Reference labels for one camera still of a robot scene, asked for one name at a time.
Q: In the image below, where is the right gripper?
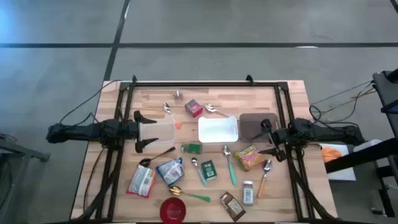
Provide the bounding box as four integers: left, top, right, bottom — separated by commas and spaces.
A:
251, 118, 292, 162

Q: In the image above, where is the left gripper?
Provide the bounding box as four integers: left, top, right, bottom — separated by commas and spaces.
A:
119, 110, 159, 154

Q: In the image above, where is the clear plastic bin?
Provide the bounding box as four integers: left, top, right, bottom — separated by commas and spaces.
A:
138, 121, 177, 148

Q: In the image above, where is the spoon with wooden handle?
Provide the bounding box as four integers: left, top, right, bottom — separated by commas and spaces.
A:
256, 159, 274, 199

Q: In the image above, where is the yellow ramen noodle packet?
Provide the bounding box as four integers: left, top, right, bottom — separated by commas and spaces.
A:
233, 144, 267, 172

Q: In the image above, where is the black spoon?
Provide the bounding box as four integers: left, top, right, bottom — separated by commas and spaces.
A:
138, 146, 177, 168

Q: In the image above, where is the silver spoon with green handle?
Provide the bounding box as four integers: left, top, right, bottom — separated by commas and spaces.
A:
222, 144, 238, 187

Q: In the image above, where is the red and white noodle packet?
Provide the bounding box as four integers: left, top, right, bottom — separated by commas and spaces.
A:
125, 164, 157, 199

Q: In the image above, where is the blue and white snack packet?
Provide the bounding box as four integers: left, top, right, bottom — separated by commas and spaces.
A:
155, 157, 185, 187

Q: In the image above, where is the white-capped spice jar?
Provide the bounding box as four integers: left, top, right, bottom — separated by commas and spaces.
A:
242, 180, 255, 207

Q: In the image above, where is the brown packet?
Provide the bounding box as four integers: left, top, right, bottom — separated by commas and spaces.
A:
219, 191, 247, 223

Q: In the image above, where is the red bowl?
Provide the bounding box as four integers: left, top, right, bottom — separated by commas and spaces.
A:
159, 197, 187, 224

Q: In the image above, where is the white plastic bin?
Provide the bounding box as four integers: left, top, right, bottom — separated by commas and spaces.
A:
197, 115, 239, 144

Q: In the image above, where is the red spice box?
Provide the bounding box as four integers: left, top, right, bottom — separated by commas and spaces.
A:
184, 98, 205, 119

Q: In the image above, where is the orange object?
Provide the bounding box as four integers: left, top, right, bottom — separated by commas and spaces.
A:
321, 146, 343, 164

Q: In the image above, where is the all-silver metal spoon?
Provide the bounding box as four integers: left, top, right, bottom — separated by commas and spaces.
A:
203, 103, 231, 119

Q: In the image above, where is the green spice tin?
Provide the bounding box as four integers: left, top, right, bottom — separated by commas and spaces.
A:
200, 159, 218, 181

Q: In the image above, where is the white paper sheet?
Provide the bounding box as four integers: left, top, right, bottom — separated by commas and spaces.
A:
319, 142, 357, 182

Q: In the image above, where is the white box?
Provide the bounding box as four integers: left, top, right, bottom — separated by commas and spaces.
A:
353, 139, 382, 153

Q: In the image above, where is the grey side table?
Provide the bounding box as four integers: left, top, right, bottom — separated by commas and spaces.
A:
0, 133, 51, 218

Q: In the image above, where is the black equipment cart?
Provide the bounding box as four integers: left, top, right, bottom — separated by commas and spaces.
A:
325, 67, 398, 218

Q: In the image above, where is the black cable at arm base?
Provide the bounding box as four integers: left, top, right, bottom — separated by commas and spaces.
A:
58, 79, 123, 126

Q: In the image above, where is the spoon with light-blue handle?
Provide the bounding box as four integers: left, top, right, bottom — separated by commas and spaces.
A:
190, 157, 208, 188

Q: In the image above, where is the gold spoon with green handle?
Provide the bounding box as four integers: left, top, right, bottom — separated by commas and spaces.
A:
169, 185, 212, 203

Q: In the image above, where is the brown cable on table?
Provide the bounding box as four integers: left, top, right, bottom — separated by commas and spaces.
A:
82, 146, 106, 213

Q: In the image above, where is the black metal frame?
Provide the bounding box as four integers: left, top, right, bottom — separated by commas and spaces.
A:
74, 74, 340, 223

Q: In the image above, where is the cable bundle to cart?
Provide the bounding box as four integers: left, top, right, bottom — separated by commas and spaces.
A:
309, 80, 376, 128

